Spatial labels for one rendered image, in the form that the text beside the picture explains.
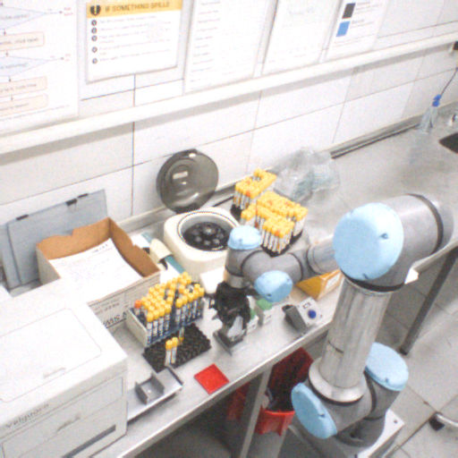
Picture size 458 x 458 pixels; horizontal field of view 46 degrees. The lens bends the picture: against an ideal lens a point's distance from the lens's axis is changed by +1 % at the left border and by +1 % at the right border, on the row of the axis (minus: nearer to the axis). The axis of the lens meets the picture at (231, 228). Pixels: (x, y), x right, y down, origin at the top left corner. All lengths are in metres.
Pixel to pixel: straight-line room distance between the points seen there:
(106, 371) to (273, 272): 0.41
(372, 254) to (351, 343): 0.22
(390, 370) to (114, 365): 0.58
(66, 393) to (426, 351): 2.21
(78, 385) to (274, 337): 0.68
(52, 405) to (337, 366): 0.54
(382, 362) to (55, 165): 1.00
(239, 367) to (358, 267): 0.70
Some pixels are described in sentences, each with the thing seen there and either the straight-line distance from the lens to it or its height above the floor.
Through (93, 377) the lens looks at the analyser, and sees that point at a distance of 1.13.
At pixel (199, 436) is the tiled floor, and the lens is 2.42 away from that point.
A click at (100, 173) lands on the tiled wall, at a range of 1.69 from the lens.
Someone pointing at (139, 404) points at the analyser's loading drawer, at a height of 0.92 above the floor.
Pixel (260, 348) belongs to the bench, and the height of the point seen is 0.87.
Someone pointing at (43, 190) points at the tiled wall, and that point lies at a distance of 1.63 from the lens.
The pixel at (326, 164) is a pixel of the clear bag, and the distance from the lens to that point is 2.22.
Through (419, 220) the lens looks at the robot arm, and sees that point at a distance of 0.93.
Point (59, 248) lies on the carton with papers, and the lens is 1.68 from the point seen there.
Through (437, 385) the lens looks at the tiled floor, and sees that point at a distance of 2.91.
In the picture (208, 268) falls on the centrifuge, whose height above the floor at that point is 0.95.
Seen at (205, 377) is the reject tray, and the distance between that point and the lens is 1.49.
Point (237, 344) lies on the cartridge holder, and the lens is 1.55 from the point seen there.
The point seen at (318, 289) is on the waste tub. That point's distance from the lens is 1.72.
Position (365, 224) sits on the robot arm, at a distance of 0.88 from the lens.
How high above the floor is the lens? 2.09
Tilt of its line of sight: 39 degrees down
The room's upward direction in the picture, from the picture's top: 10 degrees clockwise
